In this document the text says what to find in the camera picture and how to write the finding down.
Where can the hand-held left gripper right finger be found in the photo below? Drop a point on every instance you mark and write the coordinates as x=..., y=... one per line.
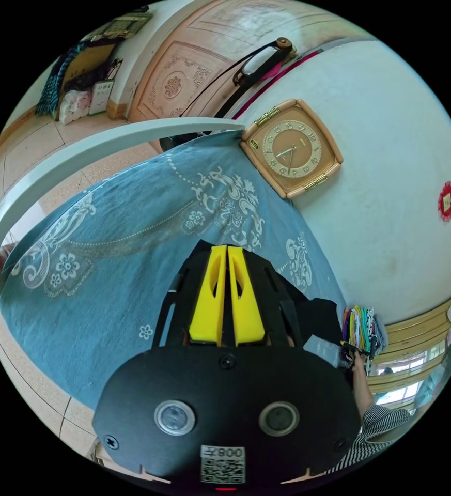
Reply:
x=248, y=310

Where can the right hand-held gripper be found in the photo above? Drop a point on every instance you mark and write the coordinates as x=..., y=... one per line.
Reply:
x=352, y=352

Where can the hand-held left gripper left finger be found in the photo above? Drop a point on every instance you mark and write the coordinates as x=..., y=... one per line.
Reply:
x=206, y=310

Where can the person's right forearm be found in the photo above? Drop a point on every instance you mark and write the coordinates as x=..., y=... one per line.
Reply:
x=362, y=383

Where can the black pants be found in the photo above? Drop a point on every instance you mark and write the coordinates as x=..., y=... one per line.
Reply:
x=320, y=319

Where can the pile of clothes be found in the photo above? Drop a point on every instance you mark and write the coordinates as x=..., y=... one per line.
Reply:
x=362, y=329

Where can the bed with blue patterned sheet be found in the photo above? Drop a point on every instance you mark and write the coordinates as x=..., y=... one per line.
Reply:
x=105, y=294

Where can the white carton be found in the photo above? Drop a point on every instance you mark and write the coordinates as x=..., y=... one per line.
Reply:
x=101, y=97

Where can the white plastic bag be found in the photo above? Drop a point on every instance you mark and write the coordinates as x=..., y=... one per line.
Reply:
x=76, y=106

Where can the carved wooden door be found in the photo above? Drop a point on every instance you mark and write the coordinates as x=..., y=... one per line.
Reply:
x=202, y=58

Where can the teal striped cloth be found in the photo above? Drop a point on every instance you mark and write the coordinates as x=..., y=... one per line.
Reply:
x=53, y=85

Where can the window with wooden frame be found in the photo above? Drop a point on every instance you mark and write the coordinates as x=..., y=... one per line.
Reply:
x=407, y=360

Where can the square beige wall clock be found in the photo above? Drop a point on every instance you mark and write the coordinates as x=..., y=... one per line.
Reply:
x=293, y=149

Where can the red wall ornament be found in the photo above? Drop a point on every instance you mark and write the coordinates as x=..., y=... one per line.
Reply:
x=447, y=201

